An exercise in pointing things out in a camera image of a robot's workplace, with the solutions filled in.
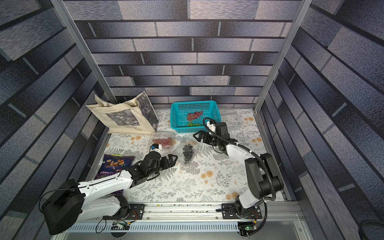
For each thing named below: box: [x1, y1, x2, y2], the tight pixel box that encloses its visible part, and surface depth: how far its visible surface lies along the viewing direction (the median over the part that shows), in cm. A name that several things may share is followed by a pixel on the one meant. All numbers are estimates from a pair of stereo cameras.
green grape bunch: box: [188, 122, 202, 127], surface depth 107 cm
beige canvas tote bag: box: [85, 91, 159, 134], surface depth 94 cm
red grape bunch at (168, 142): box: [153, 137, 173, 147], surface depth 99 cm
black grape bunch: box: [182, 144, 195, 163], surface depth 94 cm
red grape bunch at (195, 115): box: [187, 110, 203, 121], surface depth 115 cm
